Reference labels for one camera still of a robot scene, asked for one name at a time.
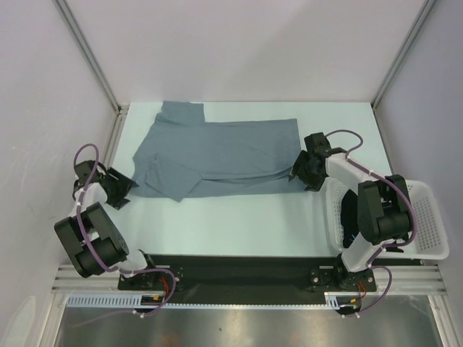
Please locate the left aluminium frame post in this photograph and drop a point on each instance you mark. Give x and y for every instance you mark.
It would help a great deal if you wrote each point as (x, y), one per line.
(78, 36)

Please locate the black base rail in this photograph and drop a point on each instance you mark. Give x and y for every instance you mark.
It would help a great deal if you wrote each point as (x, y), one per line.
(267, 281)

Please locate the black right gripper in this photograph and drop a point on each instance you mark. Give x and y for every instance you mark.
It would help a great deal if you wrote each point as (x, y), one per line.
(307, 170)

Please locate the white slotted cable duct left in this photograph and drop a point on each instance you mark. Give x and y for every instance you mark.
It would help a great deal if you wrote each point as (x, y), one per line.
(126, 301)

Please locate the aluminium frame post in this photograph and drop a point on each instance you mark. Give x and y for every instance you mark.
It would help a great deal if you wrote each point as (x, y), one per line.
(78, 36)
(409, 41)

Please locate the black t shirt in basket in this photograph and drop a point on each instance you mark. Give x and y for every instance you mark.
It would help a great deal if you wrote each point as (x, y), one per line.
(348, 218)

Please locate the light blue t shirt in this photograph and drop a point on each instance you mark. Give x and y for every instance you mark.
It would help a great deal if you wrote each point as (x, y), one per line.
(184, 156)

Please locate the aluminium front rail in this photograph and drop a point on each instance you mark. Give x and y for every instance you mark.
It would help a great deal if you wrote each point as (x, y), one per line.
(398, 277)

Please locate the white perforated plastic basket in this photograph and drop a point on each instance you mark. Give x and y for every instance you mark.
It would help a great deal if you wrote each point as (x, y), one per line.
(431, 241)

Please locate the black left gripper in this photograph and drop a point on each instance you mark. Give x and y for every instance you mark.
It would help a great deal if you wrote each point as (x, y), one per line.
(124, 185)

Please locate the white slotted cable duct right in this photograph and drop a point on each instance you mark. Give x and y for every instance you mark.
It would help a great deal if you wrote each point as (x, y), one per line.
(338, 300)

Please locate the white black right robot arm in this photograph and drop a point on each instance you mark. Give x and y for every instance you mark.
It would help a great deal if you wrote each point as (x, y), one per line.
(377, 208)

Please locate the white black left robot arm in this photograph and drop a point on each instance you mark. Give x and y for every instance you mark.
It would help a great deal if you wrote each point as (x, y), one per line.
(93, 243)

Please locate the right aluminium frame post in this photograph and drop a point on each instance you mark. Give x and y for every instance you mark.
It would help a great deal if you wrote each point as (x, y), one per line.
(409, 41)

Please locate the white slotted cable duct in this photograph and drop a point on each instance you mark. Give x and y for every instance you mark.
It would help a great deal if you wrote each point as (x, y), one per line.
(126, 301)
(338, 300)

